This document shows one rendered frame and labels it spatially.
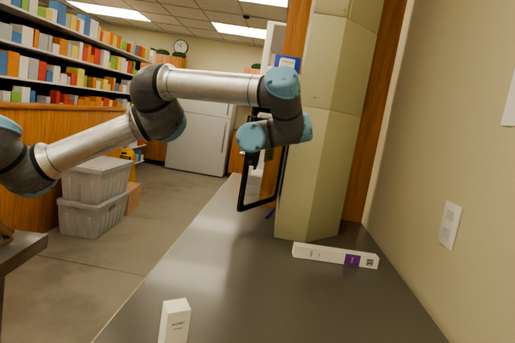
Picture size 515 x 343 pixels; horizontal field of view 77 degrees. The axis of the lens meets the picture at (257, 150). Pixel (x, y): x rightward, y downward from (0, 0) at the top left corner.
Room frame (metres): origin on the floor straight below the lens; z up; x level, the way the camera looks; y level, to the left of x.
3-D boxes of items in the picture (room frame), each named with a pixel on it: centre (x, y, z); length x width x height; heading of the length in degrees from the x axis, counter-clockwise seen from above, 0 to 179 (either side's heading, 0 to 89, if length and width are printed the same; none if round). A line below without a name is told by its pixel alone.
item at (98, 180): (3.00, 1.46, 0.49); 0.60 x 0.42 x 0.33; 177
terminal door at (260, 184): (1.27, -0.04, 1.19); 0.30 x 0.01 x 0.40; 150
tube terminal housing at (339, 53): (1.25, -0.24, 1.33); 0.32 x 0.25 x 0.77; 177
